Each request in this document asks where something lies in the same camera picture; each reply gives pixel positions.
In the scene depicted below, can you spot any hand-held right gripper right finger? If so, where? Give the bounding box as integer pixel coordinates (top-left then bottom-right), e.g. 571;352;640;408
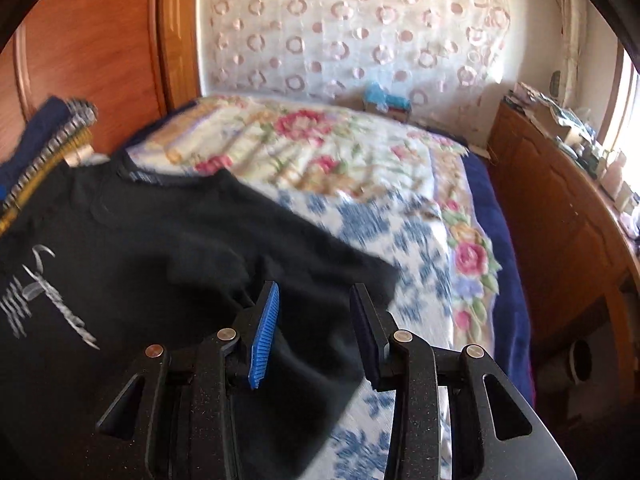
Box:
349;282;576;480

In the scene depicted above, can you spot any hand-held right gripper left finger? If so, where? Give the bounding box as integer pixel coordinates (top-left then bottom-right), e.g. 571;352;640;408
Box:
94;280;281;480

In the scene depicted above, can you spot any black t-shirt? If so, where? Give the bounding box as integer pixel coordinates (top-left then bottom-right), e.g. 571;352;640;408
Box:
0;152;401;480

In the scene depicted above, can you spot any blue floral white sheet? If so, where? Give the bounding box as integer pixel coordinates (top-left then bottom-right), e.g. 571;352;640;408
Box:
270;187;458;480

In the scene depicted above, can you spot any navy blue blanket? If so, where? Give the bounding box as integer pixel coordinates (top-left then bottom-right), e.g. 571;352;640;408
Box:
462;152;536;411

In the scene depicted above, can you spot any rose print blanket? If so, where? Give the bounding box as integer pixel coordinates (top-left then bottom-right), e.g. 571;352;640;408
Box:
122;95;503;361

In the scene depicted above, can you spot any blue box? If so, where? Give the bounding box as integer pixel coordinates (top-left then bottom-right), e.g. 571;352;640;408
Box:
362;81;413;123

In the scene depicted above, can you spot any wooden sideboard cabinet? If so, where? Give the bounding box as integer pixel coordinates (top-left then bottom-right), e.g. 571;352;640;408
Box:
487;100;640;361

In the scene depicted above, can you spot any dark wood-framed chair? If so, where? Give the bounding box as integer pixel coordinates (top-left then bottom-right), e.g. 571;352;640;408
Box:
537;260;640;436

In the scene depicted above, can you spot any pile of small household things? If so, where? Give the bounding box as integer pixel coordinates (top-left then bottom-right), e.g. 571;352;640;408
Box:
502;72;640;241

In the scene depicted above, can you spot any bright window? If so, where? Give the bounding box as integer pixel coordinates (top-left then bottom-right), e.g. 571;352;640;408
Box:
597;45;640;161

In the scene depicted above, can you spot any white lace side curtain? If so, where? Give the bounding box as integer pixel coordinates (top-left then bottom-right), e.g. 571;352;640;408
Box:
547;0;591;96

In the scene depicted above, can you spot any ring pattern curtain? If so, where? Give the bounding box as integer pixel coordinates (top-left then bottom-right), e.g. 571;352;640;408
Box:
195;0;521;136

